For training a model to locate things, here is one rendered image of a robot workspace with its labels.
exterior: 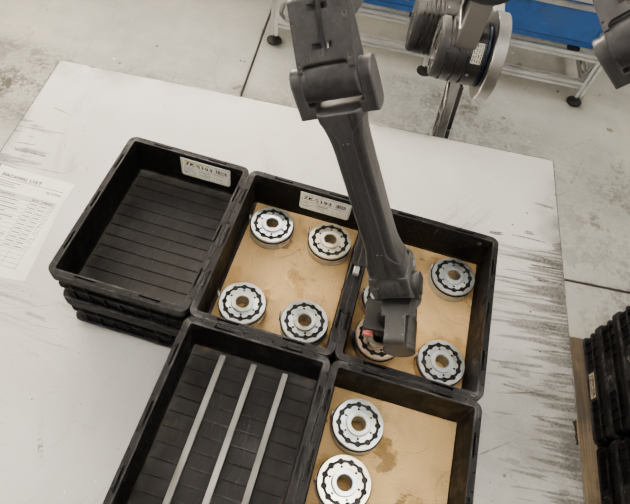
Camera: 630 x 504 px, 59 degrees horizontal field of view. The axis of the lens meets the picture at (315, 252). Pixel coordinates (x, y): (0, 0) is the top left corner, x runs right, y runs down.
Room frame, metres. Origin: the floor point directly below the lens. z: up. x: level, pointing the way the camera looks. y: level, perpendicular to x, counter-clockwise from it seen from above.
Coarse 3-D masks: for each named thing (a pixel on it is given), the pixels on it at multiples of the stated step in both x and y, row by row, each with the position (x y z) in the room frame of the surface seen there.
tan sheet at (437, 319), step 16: (416, 256) 0.77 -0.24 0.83; (432, 256) 0.78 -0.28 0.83; (432, 304) 0.65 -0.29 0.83; (448, 304) 0.65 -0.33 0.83; (464, 304) 0.66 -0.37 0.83; (352, 320) 0.56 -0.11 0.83; (432, 320) 0.60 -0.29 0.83; (448, 320) 0.61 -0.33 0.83; (464, 320) 0.62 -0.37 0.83; (416, 336) 0.56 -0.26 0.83; (432, 336) 0.56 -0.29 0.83; (448, 336) 0.57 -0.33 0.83; (464, 336) 0.58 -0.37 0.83; (352, 352) 0.49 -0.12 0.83; (416, 352) 0.52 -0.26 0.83; (464, 352) 0.54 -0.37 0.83; (400, 368) 0.47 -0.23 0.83
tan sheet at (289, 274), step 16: (256, 208) 0.81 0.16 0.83; (304, 224) 0.79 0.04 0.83; (304, 240) 0.75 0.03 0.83; (352, 240) 0.78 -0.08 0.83; (240, 256) 0.67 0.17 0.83; (256, 256) 0.68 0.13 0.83; (272, 256) 0.68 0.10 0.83; (288, 256) 0.69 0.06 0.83; (304, 256) 0.70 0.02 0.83; (240, 272) 0.63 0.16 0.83; (256, 272) 0.63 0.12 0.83; (272, 272) 0.64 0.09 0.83; (288, 272) 0.65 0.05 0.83; (304, 272) 0.66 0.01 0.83; (320, 272) 0.67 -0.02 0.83; (336, 272) 0.68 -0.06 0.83; (224, 288) 0.58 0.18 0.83; (272, 288) 0.60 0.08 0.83; (288, 288) 0.61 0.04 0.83; (304, 288) 0.62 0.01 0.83; (320, 288) 0.63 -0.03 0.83; (336, 288) 0.64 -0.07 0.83; (240, 304) 0.55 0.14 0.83; (272, 304) 0.56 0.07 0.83; (288, 304) 0.57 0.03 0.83; (320, 304) 0.59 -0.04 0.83; (336, 304) 0.59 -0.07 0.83; (272, 320) 0.52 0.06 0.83
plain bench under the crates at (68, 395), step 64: (64, 64) 1.31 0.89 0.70; (64, 128) 1.05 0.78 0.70; (128, 128) 1.10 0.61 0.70; (192, 128) 1.15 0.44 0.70; (256, 128) 1.20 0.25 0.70; (320, 128) 1.26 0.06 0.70; (384, 128) 1.32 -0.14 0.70; (448, 192) 1.11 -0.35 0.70; (512, 192) 1.16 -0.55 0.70; (512, 256) 0.92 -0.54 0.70; (0, 320) 0.45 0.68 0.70; (64, 320) 0.48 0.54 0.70; (512, 320) 0.72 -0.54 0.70; (0, 384) 0.30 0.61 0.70; (64, 384) 0.33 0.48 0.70; (128, 384) 0.36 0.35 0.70; (512, 384) 0.55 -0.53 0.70; (0, 448) 0.18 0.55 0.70; (64, 448) 0.20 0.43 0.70; (512, 448) 0.39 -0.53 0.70; (576, 448) 0.42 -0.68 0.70
